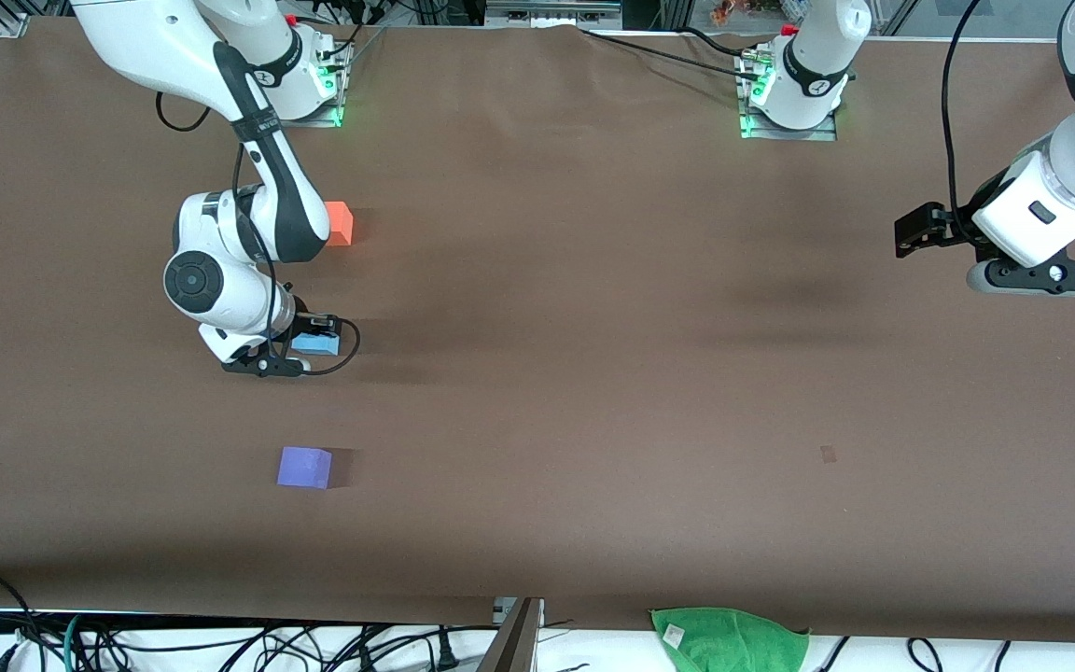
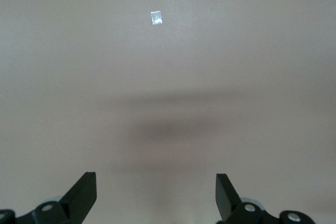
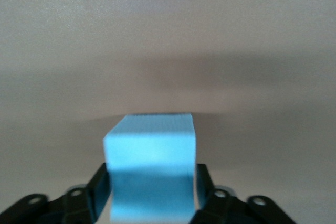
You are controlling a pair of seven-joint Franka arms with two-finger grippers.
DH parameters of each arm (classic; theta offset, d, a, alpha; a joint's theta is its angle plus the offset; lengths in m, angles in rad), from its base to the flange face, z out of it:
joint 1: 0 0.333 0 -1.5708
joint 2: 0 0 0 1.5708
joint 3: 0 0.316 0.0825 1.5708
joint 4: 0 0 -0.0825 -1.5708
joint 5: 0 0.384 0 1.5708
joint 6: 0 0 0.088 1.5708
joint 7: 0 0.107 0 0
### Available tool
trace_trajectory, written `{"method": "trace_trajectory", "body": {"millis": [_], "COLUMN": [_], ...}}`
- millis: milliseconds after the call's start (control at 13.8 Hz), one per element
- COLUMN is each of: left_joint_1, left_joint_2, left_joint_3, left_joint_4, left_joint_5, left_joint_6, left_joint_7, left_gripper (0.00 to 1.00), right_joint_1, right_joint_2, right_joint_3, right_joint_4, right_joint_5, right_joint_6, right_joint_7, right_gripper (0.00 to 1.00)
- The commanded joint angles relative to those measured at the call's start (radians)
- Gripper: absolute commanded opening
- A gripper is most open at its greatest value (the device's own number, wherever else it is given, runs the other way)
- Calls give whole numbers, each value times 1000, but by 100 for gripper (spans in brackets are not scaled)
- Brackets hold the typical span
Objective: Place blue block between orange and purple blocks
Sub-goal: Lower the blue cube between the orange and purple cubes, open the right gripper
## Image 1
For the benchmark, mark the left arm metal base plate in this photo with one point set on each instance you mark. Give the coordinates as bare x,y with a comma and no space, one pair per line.
822,132

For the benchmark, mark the orange foam block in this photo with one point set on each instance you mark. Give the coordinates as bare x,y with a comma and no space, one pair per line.
342,224

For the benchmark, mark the metal rail fixture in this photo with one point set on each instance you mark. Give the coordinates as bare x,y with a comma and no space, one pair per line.
551,12

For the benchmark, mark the light blue foam block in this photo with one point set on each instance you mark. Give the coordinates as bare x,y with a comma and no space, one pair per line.
318,346

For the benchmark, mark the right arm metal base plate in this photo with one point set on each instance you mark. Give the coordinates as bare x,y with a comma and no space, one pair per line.
323,117

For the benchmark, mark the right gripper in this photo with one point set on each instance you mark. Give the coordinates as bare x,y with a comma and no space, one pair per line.
307,326

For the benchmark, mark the green microfibre cloth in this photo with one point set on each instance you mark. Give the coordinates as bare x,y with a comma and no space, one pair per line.
729,644

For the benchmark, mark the aluminium corner bracket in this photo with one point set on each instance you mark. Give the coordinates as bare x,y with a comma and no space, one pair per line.
10,23

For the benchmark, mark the purple foam block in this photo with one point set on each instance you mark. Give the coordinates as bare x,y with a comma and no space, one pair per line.
304,468

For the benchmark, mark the aluminium profile post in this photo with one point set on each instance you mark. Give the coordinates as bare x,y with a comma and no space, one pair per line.
511,644

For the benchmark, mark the brown table cover sheet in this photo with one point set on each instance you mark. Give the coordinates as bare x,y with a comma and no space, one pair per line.
537,327

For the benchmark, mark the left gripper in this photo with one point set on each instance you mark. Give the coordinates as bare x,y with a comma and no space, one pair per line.
950,230

